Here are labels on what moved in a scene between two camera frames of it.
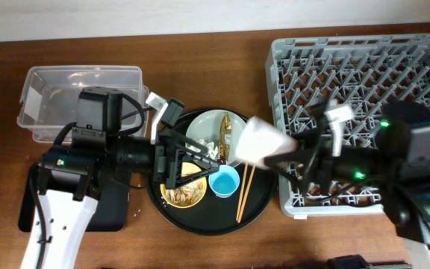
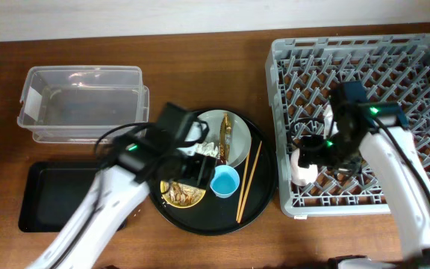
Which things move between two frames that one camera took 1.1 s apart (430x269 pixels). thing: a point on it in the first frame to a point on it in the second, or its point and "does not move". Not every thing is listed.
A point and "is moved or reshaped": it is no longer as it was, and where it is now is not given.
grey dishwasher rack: x=360 y=75 does not move
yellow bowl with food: x=187 y=195 does not move
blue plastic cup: x=225 y=181 does not move
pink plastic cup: x=257 y=139 is moved or reshaped
